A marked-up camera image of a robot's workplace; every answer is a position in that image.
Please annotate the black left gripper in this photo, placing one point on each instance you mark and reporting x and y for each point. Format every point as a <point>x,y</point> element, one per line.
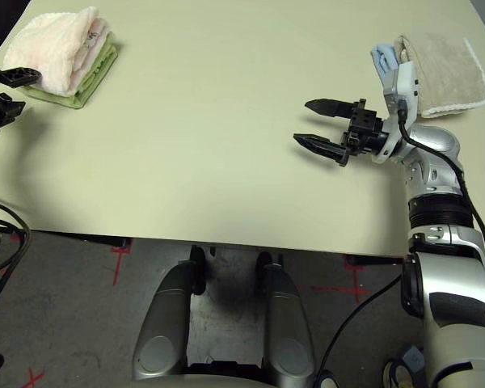
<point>2,109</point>

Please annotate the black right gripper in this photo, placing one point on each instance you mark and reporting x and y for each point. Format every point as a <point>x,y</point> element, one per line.
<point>363,129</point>

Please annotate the pink terry towel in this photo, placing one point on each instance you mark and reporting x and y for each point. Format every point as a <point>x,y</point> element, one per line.
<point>52,52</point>

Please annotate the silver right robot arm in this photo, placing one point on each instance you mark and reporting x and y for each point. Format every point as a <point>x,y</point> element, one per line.
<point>448,258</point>

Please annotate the green folded towel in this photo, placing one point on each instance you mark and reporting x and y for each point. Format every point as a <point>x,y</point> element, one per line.
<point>93,77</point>

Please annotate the light blue folded towel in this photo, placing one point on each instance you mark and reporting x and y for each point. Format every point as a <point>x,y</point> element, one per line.
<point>384,66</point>

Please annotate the beige folded towel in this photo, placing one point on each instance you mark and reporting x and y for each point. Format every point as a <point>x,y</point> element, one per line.
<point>444,72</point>

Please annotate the red floor tape cross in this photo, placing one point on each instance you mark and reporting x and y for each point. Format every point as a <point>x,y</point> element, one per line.
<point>116,266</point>

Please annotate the blue square floor device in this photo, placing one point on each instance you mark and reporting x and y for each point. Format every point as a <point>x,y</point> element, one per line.
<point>414,359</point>

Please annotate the white navy shoe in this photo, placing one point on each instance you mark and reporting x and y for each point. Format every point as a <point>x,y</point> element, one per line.
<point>326,380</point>

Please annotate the pale yellow sneaker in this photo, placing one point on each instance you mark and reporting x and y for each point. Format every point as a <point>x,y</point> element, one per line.
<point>400,374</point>

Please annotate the grey robot waist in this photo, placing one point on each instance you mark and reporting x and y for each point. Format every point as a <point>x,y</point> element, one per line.
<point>206,380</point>

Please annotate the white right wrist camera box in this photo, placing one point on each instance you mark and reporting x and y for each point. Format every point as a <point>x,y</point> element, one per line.
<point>402,93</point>

